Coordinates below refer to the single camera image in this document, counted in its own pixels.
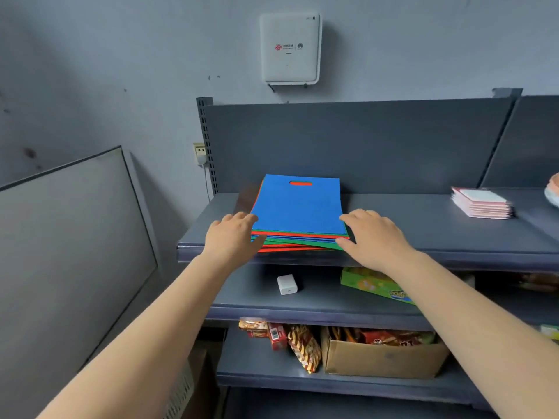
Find white plastic basket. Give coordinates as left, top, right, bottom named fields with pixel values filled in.
left=164, top=357, right=195, bottom=419

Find grey metal shelf unit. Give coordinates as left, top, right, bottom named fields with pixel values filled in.
left=177, top=88, right=559, bottom=419

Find grey framed board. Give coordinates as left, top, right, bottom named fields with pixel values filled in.
left=0, top=145, right=159, bottom=419

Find orange patterned snack packet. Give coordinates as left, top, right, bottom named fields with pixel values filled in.
left=286, top=324, right=322, bottom=374

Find snack packets in cardboard box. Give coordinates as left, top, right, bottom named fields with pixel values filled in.
left=328, top=326, right=437, bottom=347

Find person's left forearm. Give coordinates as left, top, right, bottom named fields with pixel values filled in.
left=37, top=252, right=237, bottom=419

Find person's right hand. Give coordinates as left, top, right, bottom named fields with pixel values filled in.
left=335, top=208, right=416, bottom=276

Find person's right forearm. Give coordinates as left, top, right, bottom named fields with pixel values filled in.
left=383, top=252, right=559, bottom=419

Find small red box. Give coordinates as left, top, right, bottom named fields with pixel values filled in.
left=267, top=323, right=288, bottom=351

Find stack of pink envelopes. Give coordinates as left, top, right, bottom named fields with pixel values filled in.
left=451, top=187, right=514, bottom=220

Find person's left hand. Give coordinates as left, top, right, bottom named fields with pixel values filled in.
left=203, top=211, right=267, bottom=270

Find brown cardboard box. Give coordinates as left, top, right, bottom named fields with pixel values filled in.
left=321, top=326, right=451, bottom=380

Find stack of coloured felt bags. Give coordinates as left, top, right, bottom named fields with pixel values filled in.
left=250, top=174, right=350, bottom=253

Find green cardboard box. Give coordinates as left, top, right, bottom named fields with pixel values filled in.
left=340, top=267, right=415, bottom=305

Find white wall router box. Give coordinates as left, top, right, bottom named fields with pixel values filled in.
left=259, top=12, right=323, bottom=85

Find orange snack box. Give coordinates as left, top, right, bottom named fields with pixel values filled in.
left=238, top=318, right=270, bottom=339

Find pink and blue bundle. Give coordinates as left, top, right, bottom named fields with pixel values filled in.
left=544, top=172, right=559, bottom=208

